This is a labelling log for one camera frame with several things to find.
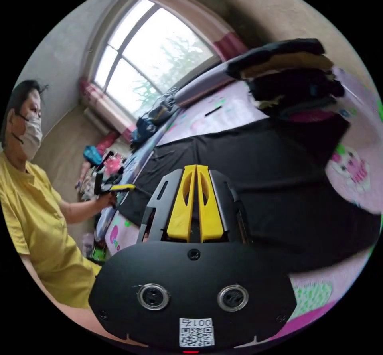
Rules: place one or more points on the bed with pink printed sheet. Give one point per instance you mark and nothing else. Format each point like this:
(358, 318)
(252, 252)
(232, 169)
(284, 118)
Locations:
(233, 112)

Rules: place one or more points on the pile of clothes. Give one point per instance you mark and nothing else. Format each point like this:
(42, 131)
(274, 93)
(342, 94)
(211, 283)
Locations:
(293, 85)

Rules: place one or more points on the person's left forearm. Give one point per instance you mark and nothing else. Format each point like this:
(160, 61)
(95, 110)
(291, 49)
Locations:
(79, 211)

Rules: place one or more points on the heap of dark blue clothes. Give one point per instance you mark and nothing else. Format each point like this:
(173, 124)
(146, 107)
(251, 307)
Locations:
(152, 118)

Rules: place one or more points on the black vest dress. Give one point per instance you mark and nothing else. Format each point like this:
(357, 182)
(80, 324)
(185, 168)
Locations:
(269, 181)

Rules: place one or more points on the person's left hand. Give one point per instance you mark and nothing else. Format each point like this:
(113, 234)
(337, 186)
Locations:
(105, 201)

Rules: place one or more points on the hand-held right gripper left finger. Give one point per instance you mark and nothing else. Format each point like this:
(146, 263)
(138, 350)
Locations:
(181, 211)

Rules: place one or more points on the person's body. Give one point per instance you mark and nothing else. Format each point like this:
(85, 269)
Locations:
(33, 199)

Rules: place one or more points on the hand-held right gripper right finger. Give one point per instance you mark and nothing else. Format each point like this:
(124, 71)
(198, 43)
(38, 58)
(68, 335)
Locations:
(209, 214)

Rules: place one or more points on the arched window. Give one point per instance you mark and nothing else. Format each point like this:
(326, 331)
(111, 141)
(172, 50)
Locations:
(149, 61)

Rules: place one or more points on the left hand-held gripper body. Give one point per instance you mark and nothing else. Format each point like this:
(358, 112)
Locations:
(110, 188)

